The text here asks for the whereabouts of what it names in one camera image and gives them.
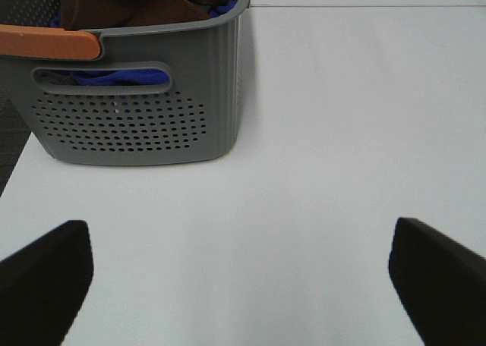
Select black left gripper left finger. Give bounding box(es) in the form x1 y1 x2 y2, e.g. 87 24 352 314
1 220 93 345

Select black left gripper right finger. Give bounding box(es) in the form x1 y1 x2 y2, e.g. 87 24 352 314
388 218 485 345

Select brown towel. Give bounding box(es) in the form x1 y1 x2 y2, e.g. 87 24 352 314
59 0 235 30

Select grey perforated plastic basket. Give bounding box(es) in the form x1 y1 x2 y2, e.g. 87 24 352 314
1 0 250 165

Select blue cloth in basket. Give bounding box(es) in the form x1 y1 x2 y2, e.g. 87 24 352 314
48 0 248 96

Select orange basket handle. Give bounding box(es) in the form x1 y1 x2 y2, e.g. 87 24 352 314
1 24 102 60

